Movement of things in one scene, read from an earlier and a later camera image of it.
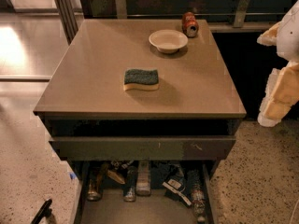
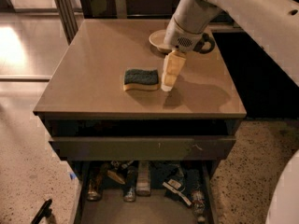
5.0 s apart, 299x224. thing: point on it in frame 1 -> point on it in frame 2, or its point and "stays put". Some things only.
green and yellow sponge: (135, 77) stays put
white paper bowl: (167, 40) stays put
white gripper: (290, 36) -> (179, 37)
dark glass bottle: (130, 184) stays put
